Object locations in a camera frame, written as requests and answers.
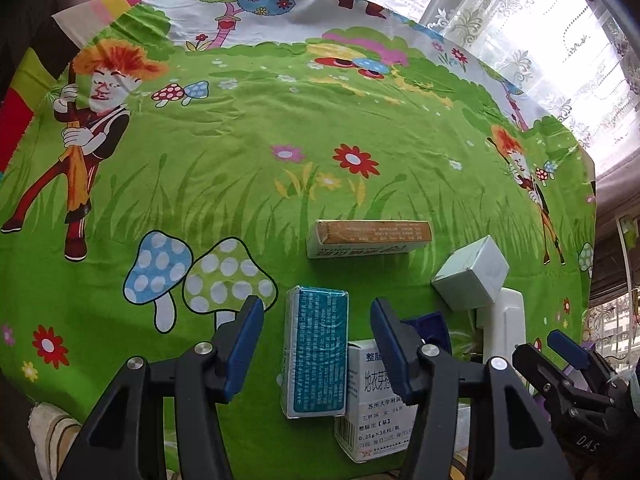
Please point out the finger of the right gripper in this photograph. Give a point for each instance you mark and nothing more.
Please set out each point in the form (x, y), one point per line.
(568, 350)

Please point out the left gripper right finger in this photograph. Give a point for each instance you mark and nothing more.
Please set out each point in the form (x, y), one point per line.
(509, 437)

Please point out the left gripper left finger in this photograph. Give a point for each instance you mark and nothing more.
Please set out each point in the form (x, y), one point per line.
(123, 437)

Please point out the small white cube box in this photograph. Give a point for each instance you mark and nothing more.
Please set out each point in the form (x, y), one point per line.
(472, 276)

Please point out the teal text medicine box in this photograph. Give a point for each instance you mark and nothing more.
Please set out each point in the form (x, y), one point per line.
(314, 366)

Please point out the orange-topped medicine box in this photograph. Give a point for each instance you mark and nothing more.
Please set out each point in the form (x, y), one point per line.
(330, 239)

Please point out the striped sofa cushion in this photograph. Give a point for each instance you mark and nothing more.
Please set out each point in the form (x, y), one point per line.
(53, 432)

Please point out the pink floral curtain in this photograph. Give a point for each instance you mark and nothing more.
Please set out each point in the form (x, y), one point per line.
(617, 194)

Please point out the dark blue small case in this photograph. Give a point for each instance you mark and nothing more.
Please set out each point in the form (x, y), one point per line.
(432, 329)

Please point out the white medicine box blue text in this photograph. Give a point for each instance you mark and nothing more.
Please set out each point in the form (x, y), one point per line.
(376, 422)

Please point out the green cartoon tablecloth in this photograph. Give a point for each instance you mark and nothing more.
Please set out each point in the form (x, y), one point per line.
(163, 159)

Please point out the white lace sheer curtain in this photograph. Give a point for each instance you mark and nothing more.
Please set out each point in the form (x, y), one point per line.
(571, 56)

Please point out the white plastic wall device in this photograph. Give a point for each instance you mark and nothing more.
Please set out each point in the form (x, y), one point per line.
(503, 325)

